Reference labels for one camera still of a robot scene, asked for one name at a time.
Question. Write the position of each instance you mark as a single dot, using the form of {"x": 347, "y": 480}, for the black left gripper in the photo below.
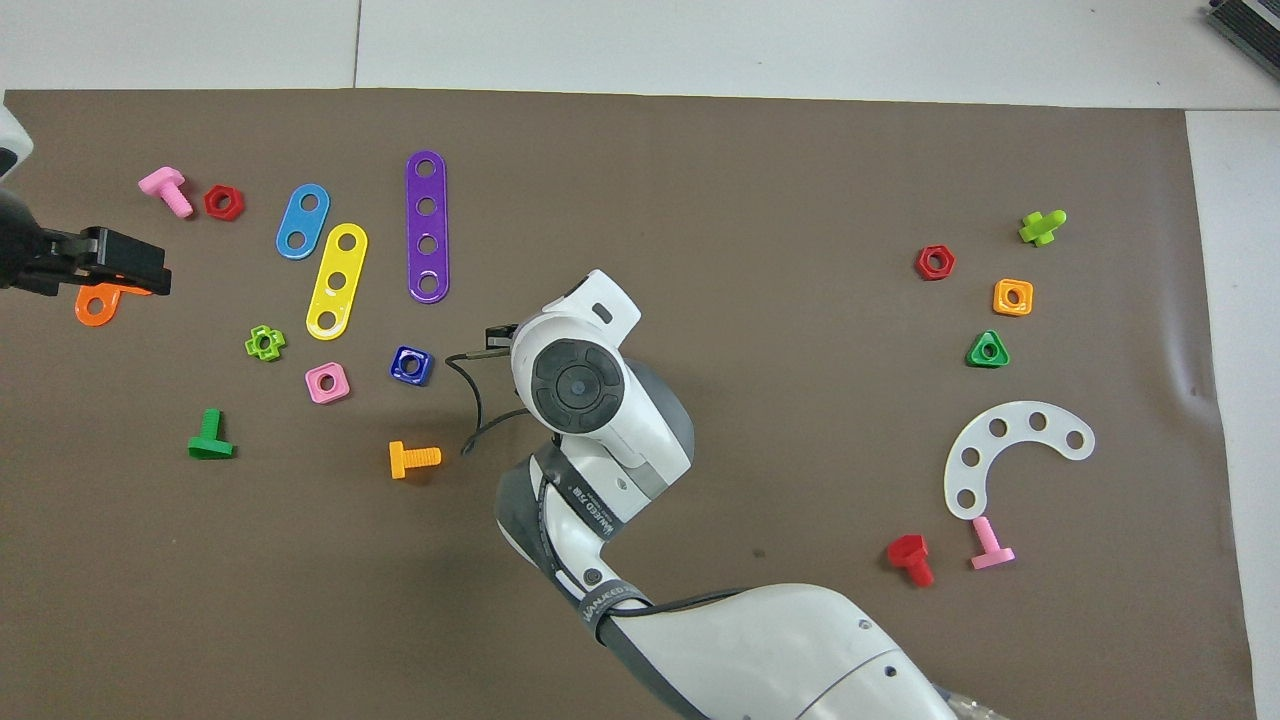
{"x": 55, "y": 262}

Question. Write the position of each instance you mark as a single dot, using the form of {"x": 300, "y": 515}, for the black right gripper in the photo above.
{"x": 500, "y": 336}

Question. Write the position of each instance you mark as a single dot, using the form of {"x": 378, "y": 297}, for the blue square plastic nut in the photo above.
{"x": 422, "y": 375}

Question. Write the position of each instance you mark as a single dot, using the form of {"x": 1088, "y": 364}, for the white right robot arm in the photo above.
{"x": 800, "y": 650}

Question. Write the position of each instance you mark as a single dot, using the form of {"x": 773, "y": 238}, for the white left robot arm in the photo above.
{"x": 10, "y": 140}

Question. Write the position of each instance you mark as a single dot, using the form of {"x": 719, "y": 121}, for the pink plastic screw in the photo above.
{"x": 163, "y": 186}
{"x": 990, "y": 550}

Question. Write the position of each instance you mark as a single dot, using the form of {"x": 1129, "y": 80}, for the red hexagonal plastic nut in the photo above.
{"x": 923, "y": 268}
{"x": 213, "y": 208}

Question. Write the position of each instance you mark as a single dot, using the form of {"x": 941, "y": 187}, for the green cross-shaped plastic nut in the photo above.
{"x": 253, "y": 347}

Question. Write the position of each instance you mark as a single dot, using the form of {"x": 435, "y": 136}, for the orange plastic screw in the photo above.
{"x": 400, "y": 460}

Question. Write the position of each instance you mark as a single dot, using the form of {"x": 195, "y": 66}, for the pink square plastic nut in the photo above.
{"x": 341, "y": 392}

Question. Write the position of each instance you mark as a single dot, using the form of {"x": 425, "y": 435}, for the dark green plastic screw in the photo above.
{"x": 211, "y": 448}

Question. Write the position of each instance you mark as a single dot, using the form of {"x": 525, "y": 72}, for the red plastic screw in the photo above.
{"x": 908, "y": 550}

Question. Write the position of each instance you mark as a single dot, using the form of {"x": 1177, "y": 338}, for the green triangular plastic nut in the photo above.
{"x": 975, "y": 360}

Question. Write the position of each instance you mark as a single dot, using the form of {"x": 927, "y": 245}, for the orange square plastic nut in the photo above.
{"x": 1001, "y": 308}

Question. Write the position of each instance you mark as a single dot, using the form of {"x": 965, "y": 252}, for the lime green plastic screw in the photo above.
{"x": 1040, "y": 229}

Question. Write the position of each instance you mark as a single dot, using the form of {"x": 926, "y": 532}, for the orange three-hole angle plate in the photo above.
{"x": 97, "y": 320}

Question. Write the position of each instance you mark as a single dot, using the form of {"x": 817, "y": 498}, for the purple four-hole strip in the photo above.
{"x": 427, "y": 225}

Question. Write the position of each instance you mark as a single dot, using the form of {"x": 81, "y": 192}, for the yellow three-hole strip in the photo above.
{"x": 343, "y": 262}

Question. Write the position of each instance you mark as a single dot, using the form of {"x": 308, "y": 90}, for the blue two-hole strip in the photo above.
{"x": 303, "y": 221}

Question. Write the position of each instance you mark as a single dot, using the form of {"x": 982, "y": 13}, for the brown table mat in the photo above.
{"x": 800, "y": 200}

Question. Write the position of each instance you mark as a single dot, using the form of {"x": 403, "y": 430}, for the white curved five-hole plate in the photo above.
{"x": 982, "y": 443}

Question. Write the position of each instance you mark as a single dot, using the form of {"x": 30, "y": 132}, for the black ribbed box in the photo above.
{"x": 1250, "y": 25}

